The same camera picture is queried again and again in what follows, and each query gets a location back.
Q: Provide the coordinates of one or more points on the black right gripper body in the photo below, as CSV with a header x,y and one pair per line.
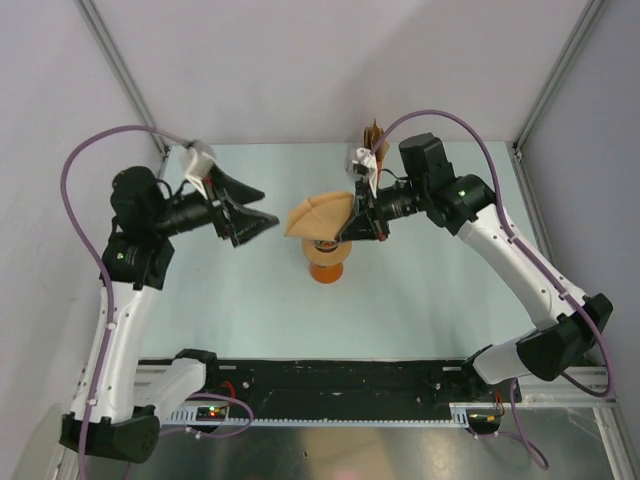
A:
x,y
378,208

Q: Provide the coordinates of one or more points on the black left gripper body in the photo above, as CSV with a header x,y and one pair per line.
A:
x,y
221,222

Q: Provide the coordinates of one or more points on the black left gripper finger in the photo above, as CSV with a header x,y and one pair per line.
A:
x,y
236,190
248,223

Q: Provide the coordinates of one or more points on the brown paper coffee filter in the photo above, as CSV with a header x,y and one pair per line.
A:
x,y
320,217

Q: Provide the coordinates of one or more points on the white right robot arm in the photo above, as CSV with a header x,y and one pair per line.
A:
x,y
566,319

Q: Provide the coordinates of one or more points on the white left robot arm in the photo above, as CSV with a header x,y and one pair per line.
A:
x,y
106,419

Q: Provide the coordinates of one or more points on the orange glass carafe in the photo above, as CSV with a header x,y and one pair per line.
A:
x,y
326,274

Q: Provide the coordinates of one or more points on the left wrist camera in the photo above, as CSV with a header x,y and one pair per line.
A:
x,y
197,162

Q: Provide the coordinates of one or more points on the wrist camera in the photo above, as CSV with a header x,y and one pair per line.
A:
x,y
362,163
197,162

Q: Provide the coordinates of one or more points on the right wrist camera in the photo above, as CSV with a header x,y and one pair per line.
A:
x,y
362,163

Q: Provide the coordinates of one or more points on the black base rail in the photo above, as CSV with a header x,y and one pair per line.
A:
x,y
332,390

